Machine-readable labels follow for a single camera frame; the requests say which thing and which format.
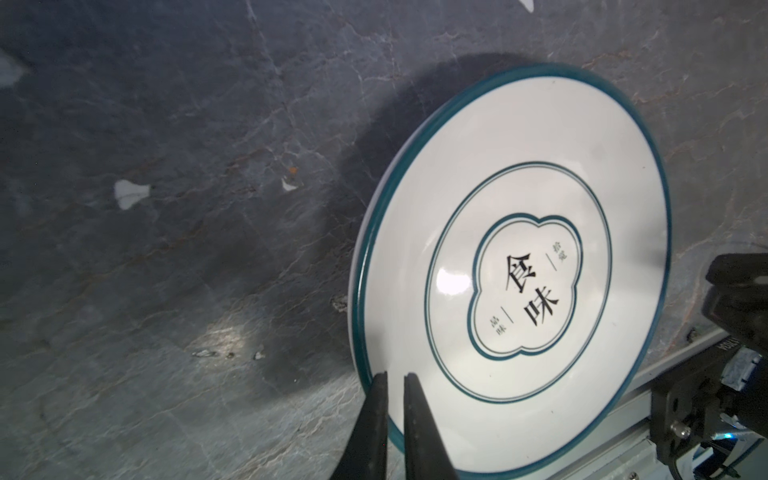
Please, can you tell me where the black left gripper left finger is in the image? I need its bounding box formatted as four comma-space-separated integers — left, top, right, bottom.
330, 372, 389, 480

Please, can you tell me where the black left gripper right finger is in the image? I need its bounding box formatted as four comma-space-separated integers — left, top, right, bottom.
404, 373, 459, 480

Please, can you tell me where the white plate with green rim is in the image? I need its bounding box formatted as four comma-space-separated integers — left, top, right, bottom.
348, 63, 672, 479

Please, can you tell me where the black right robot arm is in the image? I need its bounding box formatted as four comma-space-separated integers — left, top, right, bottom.
528, 253, 767, 479

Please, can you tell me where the aluminium mounting rail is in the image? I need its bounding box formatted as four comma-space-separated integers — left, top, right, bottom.
537, 328, 767, 479

